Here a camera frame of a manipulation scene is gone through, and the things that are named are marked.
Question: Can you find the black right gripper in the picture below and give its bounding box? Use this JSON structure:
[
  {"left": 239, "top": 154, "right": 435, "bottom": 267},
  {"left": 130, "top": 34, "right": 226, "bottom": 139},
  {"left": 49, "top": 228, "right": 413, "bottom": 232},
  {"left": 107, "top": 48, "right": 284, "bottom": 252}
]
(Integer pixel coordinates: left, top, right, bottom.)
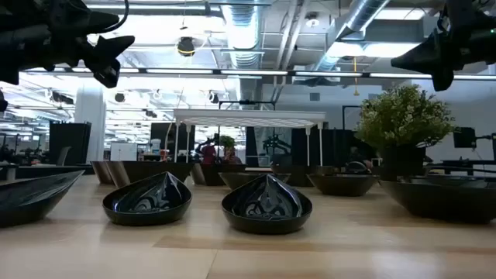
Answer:
[{"left": 390, "top": 0, "right": 496, "bottom": 93}]

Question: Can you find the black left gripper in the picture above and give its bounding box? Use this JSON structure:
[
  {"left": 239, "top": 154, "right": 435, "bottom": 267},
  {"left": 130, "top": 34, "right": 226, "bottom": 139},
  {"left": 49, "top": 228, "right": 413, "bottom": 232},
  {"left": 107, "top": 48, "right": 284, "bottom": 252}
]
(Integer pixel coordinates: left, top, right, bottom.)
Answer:
[{"left": 0, "top": 15, "right": 136, "bottom": 89}]

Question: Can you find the black square wavy mini plate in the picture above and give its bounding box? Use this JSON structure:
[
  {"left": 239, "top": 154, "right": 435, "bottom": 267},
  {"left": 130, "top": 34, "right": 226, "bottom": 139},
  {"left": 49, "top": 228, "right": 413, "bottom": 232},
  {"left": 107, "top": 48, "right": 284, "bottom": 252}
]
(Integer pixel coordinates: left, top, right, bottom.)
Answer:
[
  {"left": 90, "top": 160, "right": 117, "bottom": 186},
  {"left": 191, "top": 162, "right": 248, "bottom": 187}
]

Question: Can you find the black square planter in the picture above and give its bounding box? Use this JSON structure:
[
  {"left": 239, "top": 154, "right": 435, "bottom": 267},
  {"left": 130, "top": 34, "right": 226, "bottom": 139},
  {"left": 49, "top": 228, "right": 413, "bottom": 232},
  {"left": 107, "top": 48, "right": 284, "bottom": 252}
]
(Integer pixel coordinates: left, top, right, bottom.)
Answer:
[{"left": 105, "top": 160, "right": 195, "bottom": 191}]

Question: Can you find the black leaf-shaped mini plate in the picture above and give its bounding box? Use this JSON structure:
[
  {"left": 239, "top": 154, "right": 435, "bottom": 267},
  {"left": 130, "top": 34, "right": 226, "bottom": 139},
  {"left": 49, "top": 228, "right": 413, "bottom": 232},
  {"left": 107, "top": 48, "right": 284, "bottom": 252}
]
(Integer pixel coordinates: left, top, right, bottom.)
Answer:
[
  {"left": 218, "top": 171, "right": 292, "bottom": 191},
  {"left": 380, "top": 176, "right": 496, "bottom": 225},
  {"left": 307, "top": 173, "right": 381, "bottom": 198}
]

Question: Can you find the black teardrop mini plate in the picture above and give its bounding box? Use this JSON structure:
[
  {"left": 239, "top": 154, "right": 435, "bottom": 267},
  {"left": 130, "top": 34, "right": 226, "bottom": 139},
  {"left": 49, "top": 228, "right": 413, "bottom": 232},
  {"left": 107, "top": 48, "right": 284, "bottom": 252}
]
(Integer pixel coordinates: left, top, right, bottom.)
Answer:
[
  {"left": 221, "top": 173, "right": 314, "bottom": 236},
  {"left": 102, "top": 171, "right": 193, "bottom": 227},
  {"left": 0, "top": 169, "right": 85, "bottom": 229}
]

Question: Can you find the green potted artificial plant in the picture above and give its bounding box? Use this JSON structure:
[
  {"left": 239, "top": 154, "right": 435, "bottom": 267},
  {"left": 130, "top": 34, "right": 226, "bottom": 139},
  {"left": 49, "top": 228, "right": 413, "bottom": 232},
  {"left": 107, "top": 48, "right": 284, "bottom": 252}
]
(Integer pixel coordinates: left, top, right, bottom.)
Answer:
[{"left": 354, "top": 83, "right": 456, "bottom": 182}]

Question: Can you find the white building column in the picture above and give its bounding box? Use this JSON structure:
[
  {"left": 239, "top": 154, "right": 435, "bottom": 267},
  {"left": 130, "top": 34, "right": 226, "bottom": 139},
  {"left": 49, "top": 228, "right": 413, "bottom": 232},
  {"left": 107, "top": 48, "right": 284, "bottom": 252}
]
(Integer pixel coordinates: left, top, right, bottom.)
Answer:
[{"left": 74, "top": 83, "right": 107, "bottom": 164}]

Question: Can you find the black monitor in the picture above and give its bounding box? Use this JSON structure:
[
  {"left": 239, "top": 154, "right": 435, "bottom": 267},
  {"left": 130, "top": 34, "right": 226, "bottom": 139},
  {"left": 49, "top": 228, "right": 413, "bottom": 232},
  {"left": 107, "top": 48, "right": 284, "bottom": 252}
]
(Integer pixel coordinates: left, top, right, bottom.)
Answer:
[{"left": 453, "top": 126, "right": 477, "bottom": 149}]

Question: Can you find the black round ceiling lamp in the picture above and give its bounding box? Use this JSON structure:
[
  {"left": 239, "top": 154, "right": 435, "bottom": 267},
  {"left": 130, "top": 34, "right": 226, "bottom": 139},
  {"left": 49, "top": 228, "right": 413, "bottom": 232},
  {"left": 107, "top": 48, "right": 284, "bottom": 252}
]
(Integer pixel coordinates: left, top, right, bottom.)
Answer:
[{"left": 177, "top": 36, "right": 196, "bottom": 58}]

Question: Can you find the black partition panel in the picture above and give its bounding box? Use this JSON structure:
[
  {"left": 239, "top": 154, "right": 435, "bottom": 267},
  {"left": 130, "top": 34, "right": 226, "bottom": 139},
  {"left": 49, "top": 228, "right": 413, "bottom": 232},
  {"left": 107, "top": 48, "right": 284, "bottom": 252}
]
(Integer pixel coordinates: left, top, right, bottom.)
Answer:
[
  {"left": 49, "top": 122, "right": 92, "bottom": 167},
  {"left": 291, "top": 128, "right": 361, "bottom": 167},
  {"left": 150, "top": 122, "right": 196, "bottom": 156}
]

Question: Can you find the white cabinet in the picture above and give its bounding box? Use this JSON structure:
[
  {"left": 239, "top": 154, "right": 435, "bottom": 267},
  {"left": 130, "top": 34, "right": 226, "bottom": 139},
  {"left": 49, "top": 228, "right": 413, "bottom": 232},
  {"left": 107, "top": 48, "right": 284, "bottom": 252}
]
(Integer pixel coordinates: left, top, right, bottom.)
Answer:
[{"left": 110, "top": 142, "right": 138, "bottom": 162}]

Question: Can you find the grey chair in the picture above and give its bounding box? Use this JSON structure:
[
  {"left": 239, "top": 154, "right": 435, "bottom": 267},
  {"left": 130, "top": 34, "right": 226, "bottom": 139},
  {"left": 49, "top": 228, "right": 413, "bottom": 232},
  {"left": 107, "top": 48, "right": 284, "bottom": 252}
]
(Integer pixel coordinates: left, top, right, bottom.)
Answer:
[{"left": 56, "top": 146, "right": 73, "bottom": 167}]

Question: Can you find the black rounded object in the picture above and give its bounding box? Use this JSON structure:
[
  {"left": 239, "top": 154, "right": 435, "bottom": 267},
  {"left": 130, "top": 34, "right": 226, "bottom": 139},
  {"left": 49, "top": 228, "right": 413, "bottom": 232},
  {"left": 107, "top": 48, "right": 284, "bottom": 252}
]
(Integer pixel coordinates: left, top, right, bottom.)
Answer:
[{"left": 343, "top": 160, "right": 373, "bottom": 175}]

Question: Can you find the person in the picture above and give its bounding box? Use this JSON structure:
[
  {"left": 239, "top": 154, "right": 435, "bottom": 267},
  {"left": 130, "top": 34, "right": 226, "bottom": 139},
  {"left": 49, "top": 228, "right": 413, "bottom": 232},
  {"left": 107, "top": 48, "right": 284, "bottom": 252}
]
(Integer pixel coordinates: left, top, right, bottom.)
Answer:
[
  {"left": 195, "top": 137, "right": 218, "bottom": 166},
  {"left": 222, "top": 146, "right": 242, "bottom": 166}
]

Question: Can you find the small green background plant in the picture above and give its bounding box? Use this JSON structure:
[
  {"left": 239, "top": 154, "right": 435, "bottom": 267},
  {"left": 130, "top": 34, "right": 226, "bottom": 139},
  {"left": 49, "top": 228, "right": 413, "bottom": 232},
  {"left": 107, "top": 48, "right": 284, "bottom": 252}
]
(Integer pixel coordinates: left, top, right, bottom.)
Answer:
[{"left": 219, "top": 134, "right": 236, "bottom": 152}]

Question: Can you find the long LED light bar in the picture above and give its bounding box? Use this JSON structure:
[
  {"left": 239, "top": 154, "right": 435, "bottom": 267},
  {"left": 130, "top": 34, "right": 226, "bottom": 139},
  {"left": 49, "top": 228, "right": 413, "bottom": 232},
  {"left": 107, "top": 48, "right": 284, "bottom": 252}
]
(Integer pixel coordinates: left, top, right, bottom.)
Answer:
[{"left": 22, "top": 66, "right": 496, "bottom": 81}]

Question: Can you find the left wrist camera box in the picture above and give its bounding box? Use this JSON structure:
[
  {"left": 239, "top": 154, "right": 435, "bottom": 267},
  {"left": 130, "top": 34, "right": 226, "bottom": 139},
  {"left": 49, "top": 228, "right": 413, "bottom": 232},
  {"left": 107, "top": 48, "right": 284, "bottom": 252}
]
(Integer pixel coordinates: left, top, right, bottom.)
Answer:
[{"left": 45, "top": 0, "right": 121, "bottom": 36}]

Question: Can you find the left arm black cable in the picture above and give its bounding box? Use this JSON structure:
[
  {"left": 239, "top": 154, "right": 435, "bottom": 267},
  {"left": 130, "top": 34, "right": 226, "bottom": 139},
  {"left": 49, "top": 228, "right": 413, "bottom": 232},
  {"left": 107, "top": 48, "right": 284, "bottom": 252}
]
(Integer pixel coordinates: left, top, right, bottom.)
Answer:
[{"left": 99, "top": 0, "right": 131, "bottom": 34}]

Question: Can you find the yellow hanging cord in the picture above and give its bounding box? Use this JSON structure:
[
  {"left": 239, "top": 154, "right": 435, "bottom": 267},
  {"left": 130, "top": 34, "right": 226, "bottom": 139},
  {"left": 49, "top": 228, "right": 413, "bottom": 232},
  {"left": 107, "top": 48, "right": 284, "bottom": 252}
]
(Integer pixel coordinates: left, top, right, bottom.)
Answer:
[{"left": 351, "top": 57, "right": 360, "bottom": 97}]

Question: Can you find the silver ventilation duct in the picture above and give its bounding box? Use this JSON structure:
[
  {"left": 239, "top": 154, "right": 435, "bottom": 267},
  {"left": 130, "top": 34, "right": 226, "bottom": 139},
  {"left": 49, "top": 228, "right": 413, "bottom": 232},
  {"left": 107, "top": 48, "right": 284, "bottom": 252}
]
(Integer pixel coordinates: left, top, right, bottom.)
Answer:
[
  {"left": 221, "top": 0, "right": 269, "bottom": 102},
  {"left": 312, "top": 0, "right": 391, "bottom": 74}
]

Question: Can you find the thin black rig frame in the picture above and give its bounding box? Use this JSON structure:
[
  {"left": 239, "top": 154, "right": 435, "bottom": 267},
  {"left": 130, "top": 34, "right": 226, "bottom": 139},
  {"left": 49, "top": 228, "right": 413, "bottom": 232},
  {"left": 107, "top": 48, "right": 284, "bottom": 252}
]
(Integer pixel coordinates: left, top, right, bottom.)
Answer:
[{"left": 218, "top": 99, "right": 277, "bottom": 167}]

